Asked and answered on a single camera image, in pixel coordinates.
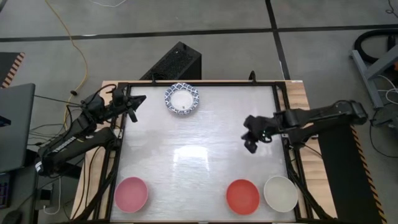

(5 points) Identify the black floor cable with plug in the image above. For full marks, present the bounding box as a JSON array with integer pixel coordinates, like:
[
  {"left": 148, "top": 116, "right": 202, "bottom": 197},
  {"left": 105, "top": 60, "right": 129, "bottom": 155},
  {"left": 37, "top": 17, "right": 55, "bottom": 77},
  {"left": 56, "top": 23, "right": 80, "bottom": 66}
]
[{"left": 34, "top": 89, "right": 85, "bottom": 106}]

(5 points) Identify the large black hazard-striped mat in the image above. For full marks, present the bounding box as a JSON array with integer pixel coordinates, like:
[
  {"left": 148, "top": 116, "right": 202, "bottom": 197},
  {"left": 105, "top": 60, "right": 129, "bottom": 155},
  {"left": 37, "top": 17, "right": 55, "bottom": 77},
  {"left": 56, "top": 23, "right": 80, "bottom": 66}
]
[{"left": 317, "top": 118, "right": 388, "bottom": 224}]

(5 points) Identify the grey metal stand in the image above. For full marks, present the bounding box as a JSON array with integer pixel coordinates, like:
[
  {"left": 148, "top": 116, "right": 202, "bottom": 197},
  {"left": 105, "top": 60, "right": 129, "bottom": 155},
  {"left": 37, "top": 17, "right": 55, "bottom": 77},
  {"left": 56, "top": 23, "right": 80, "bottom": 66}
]
[{"left": 349, "top": 43, "right": 398, "bottom": 109}]

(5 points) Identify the grey desk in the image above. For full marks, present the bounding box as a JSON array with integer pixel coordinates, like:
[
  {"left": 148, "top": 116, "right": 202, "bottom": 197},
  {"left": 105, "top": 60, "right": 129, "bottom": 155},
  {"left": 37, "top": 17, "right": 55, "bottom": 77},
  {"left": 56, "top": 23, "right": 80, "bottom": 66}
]
[{"left": 0, "top": 164, "right": 40, "bottom": 224}]

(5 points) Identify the black looped floor cable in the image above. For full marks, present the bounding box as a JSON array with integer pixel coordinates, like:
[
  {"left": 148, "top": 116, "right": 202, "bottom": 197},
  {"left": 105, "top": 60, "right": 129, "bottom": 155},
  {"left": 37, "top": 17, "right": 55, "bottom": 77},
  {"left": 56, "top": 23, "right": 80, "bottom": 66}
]
[{"left": 369, "top": 102, "right": 398, "bottom": 158}]

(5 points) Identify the grey monitor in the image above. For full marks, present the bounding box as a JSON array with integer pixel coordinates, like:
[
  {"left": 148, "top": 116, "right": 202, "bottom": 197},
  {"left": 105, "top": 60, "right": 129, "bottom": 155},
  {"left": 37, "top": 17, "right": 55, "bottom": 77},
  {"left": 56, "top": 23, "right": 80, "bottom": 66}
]
[{"left": 0, "top": 83, "right": 36, "bottom": 174}]

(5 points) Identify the black computer tower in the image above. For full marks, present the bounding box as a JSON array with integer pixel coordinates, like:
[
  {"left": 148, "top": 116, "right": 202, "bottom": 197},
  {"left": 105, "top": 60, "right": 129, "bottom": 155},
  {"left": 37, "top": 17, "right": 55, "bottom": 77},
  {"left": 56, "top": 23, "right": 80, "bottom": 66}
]
[{"left": 139, "top": 41, "right": 202, "bottom": 81}]

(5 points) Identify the black aluminium table frame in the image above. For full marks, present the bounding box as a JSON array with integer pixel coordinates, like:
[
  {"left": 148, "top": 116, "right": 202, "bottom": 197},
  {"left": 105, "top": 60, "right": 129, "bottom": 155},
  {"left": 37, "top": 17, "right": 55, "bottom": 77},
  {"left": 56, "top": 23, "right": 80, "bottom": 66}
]
[{"left": 73, "top": 79, "right": 340, "bottom": 224}]

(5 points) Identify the pink plastic bowl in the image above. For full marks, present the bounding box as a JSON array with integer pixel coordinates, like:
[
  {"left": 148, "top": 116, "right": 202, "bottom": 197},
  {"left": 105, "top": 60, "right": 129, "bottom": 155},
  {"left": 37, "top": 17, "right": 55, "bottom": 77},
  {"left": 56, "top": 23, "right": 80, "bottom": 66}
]
[{"left": 114, "top": 176, "right": 149, "bottom": 214}]

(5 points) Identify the yellow floor cable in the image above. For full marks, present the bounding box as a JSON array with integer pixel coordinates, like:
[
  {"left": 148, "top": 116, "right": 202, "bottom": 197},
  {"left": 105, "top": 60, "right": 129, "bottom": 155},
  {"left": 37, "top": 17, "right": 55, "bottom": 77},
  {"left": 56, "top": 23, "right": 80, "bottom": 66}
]
[{"left": 44, "top": 0, "right": 89, "bottom": 131}]

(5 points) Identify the black hose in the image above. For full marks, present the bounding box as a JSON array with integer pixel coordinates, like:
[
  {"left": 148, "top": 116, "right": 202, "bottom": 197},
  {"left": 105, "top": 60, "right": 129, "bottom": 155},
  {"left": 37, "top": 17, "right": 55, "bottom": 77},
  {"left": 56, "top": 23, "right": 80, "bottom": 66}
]
[{"left": 354, "top": 28, "right": 398, "bottom": 65}]

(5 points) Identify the dark keyboard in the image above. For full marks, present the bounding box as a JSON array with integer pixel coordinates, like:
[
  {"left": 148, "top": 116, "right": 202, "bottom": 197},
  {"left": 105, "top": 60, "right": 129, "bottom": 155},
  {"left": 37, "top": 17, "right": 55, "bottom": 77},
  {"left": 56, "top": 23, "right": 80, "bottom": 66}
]
[{"left": 0, "top": 173, "right": 12, "bottom": 210}]

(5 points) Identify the red plastic bowl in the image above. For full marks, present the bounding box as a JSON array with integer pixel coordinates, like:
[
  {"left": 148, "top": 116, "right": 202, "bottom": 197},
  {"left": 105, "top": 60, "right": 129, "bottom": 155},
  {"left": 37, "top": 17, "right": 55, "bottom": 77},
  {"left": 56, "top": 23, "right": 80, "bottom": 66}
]
[{"left": 225, "top": 179, "right": 261, "bottom": 216}]

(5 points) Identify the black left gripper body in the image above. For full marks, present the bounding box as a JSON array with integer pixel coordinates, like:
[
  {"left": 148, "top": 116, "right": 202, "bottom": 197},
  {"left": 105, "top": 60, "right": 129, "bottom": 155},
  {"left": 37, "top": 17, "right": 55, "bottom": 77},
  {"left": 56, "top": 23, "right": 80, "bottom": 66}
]
[{"left": 108, "top": 86, "right": 131, "bottom": 115}]

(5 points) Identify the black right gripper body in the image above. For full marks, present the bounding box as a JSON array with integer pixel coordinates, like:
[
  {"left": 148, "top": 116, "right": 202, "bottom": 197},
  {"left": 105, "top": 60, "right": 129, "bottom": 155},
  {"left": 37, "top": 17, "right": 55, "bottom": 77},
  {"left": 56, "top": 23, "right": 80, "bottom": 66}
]
[{"left": 250, "top": 114, "right": 280, "bottom": 143}]

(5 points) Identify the bundle of white cables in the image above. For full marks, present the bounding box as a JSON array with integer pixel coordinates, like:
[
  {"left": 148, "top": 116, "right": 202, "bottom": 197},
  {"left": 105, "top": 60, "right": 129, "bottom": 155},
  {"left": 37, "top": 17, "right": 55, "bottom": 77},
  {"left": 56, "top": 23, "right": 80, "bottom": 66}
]
[{"left": 377, "top": 74, "right": 398, "bottom": 105}]

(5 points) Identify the white plastic bowl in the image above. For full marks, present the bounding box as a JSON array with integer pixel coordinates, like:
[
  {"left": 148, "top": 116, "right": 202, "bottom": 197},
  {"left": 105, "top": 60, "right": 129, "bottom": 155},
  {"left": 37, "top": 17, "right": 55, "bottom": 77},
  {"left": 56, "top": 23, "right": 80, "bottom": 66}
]
[{"left": 263, "top": 176, "right": 299, "bottom": 213}]

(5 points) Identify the thin white floor cable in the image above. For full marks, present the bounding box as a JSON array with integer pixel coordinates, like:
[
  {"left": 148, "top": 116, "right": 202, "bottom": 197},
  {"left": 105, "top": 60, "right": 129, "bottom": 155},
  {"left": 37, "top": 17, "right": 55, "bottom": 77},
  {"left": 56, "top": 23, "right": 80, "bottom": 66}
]
[{"left": 90, "top": 0, "right": 128, "bottom": 9}]

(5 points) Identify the blue patterned paper bowl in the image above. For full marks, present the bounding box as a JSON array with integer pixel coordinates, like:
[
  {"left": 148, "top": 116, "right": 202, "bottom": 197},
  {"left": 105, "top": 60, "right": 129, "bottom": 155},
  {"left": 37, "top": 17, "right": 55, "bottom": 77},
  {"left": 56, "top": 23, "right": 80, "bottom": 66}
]
[{"left": 164, "top": 82, "right": 200, "bottom": 116}]

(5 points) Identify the small black hazard-striped mat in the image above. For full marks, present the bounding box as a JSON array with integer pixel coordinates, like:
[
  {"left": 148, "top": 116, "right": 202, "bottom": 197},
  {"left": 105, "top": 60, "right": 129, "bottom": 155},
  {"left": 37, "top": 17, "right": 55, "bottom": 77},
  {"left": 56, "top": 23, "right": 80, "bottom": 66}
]
[{"left": 0, "top": 52, "right": 25, "bottom": 90}]

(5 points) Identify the white charger cable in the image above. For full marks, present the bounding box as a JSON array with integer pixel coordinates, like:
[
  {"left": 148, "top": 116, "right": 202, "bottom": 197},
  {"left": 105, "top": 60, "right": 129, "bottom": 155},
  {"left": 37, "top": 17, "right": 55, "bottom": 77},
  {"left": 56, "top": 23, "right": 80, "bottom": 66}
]
[{"left": 42, "top": 177, "right": 68, "bottom": 216}]

